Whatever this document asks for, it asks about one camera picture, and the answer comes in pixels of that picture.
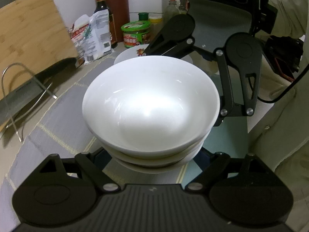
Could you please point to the white plate with flower print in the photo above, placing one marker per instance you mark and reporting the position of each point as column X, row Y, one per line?
column 128, row 54

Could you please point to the plain white bowl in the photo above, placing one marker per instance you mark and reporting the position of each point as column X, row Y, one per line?
column 113, row 151
column 149, row 101

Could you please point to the bamboo cutting board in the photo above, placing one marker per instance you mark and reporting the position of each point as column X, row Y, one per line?
column 31, row 29

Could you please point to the jar with yellow lid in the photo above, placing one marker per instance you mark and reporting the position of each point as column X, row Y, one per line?
column 155, row 25

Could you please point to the white red printed bag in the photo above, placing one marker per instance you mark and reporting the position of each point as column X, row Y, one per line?
column 80, row 41

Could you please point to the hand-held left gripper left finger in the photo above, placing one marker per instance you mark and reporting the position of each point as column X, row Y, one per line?
column 91, row 166

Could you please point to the person's beige clothing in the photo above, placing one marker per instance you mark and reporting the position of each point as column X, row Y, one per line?
column 284, row 149

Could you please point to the person's right forearm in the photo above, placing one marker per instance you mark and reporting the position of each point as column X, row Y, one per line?
column 289, row 7

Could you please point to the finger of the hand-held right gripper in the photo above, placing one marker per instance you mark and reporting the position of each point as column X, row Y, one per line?
column 225, row 89
column 164, row 47

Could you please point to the dark soy sauce bottle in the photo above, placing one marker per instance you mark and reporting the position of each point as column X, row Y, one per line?
column 102, row 2

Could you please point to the clear printed plastic bag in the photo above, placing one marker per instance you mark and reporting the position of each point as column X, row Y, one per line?
column 101, row 33

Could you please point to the brown knife block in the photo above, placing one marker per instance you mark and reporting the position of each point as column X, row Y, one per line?
column 119, row 12

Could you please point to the small green bottle cap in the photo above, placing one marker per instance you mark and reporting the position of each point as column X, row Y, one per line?
column 143, row 16

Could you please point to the clear bottle with red cap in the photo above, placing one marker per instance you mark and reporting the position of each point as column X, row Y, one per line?
column 171, row 12

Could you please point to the green lidded food tub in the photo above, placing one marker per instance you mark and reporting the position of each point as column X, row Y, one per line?
column 135, row 35

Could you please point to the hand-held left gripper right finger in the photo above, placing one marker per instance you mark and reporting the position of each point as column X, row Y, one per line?
column 200, row 160

